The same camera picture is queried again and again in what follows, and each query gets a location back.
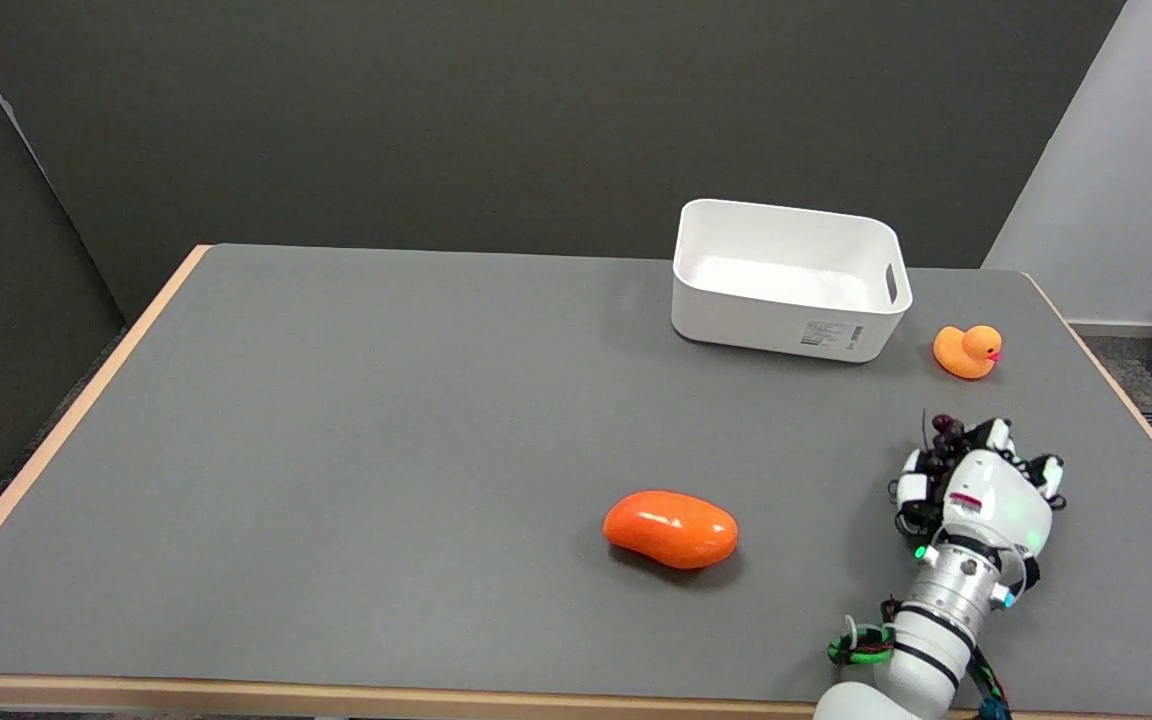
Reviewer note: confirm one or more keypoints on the yellow rubber duck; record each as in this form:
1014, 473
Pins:
966, 352

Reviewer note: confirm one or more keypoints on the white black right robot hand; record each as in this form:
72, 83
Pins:
996, 500

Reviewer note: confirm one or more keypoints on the dark purple grape bunch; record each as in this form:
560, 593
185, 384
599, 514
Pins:
944, 440

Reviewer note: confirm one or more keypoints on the orange mango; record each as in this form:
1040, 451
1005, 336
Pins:
671, 529

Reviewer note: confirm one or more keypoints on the white plastic storage bin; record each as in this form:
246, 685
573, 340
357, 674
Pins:
786, 285

